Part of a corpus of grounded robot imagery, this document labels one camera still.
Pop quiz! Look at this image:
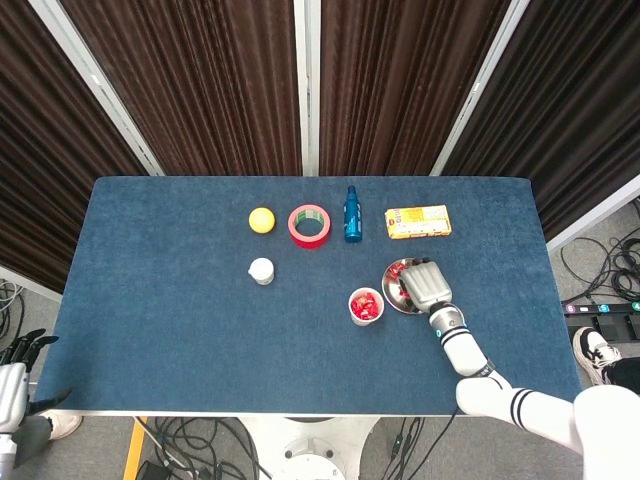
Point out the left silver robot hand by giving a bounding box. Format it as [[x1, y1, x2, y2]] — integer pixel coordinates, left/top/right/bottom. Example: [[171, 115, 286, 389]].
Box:
[[0, 328, 73, 434]]

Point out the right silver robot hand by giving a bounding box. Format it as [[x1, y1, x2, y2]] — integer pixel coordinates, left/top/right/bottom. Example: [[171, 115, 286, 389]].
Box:
[[397, 256, 456, 313]]

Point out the metal bowl of red candies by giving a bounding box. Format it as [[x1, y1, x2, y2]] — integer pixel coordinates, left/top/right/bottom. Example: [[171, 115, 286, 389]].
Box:
[[381, 257, 444, 316]]

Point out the white paper cup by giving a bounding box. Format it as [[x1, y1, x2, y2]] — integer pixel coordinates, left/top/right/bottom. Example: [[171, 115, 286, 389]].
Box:
[[348, 286, 386, 327]]

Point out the grey trouser leg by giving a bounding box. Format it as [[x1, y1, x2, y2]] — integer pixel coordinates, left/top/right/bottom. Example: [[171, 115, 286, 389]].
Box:
[[13, 414, 54, 469]]

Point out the white shoe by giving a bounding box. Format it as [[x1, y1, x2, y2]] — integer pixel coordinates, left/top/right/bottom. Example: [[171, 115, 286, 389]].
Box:
[[40, 412, 82, 445]]

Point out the yellow snack box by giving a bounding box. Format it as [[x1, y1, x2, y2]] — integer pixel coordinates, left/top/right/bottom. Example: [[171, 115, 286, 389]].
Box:
[[383, 203, 455, 242]]

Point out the blue spray bottle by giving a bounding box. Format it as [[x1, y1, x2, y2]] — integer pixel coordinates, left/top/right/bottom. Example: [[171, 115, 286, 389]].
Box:
[[342, 184, 364, 244]]

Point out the red tape roll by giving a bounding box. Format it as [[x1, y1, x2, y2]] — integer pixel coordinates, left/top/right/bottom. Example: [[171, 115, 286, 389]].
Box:
[[287, 203, 332, 250]]

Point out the yellow floor tape strip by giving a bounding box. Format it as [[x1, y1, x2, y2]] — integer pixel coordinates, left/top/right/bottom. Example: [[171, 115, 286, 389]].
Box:
[[122, 416, 149, 480]]

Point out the black power adapter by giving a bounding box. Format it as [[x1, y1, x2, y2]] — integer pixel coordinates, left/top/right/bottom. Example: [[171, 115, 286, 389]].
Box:
[[135, 459, 174, 480]]

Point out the small white jar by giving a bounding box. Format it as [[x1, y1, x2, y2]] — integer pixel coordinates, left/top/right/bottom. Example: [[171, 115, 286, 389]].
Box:
[[247, 256, 276, 287]]

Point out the white and black sneaker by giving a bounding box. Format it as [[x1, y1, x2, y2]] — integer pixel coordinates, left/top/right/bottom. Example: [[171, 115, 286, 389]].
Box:
[[572, 327, 624, 387]]

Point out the yellow ball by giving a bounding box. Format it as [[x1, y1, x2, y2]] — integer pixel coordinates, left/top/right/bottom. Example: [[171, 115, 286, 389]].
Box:
[[248, 206, 277, 235]]

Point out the black power strip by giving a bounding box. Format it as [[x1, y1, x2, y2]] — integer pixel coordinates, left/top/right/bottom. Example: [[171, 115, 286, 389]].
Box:
[[562, 299, 640, 317]]

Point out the black foot pedal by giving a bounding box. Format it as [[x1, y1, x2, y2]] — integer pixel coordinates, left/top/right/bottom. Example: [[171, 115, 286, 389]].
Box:
[[591, 313, 640, 342]]

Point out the blue fabric table cover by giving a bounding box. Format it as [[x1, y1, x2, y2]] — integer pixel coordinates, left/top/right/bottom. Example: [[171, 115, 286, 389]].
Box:
[[35, 175, 587, 417]]

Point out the brown pleated curtain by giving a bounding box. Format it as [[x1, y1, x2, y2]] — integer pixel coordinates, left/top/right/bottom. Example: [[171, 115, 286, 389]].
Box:
[[443, 0, 640, 242], [319, 0, 512, 177], [60, 0, 304, 177], [0, 0, 147, 294]]

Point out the black trouser leg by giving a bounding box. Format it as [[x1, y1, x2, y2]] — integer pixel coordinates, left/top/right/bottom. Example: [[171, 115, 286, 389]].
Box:
[[597, 357, 640, 396]]

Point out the grey floor cable bundle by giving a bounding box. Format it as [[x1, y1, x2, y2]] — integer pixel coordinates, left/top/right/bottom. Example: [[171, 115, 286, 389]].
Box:
[[0, 278, 26, 347]]

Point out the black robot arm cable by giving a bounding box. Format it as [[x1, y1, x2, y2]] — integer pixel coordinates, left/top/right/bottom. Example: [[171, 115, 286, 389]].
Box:
[[424, 409, 459, 480]]

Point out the black cable with green plug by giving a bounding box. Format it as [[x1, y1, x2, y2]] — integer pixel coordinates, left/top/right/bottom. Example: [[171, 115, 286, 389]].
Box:
[[383, 417, 427, 480]]

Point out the black floor cable bundle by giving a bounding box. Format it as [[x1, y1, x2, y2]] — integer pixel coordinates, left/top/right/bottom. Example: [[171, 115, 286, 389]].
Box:
[[558, 198, 640, 307], [133, 416, 274, 480]]

